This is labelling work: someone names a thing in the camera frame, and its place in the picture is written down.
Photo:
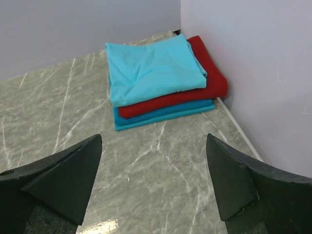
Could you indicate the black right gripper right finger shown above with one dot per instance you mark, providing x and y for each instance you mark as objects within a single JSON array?
[{"x": 256, "y": 198}]

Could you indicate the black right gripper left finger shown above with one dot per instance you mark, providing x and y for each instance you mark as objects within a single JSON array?
[{"x": 50, "y": 195}]

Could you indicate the red folded t-shirt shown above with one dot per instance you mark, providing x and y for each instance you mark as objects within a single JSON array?
[{"x": 216, "y": 86}]

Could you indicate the teal folded t-shirt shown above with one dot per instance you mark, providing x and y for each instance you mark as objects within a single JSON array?
[{"x": 165, "y": 113}]

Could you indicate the light blue folded t-shirt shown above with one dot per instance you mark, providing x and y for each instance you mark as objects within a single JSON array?
[{"x": 141, "y": 73}]

